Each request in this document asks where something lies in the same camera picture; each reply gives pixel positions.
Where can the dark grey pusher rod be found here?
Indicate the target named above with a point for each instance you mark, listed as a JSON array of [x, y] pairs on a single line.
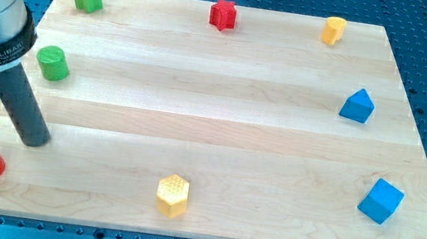
[[20, 103]]

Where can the yellow half-round block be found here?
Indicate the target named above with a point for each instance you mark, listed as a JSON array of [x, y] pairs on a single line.
[[333, 30]]

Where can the green cylinder block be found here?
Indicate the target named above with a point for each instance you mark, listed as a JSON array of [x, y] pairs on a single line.
[[53, 63]]

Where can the blue triangle block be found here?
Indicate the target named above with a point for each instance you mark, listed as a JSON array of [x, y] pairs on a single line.
[[358, 107]]

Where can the light wooden board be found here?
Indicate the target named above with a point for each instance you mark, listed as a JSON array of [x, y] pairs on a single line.
[[248, 116]]

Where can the yellow hexagon block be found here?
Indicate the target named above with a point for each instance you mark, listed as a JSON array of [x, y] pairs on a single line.
[[172, 195]]

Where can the blue cube block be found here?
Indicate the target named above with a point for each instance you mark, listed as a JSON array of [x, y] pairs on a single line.
[[381, 201]]

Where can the red star block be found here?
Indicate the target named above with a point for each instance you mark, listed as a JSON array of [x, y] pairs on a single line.
[[223, 15]]

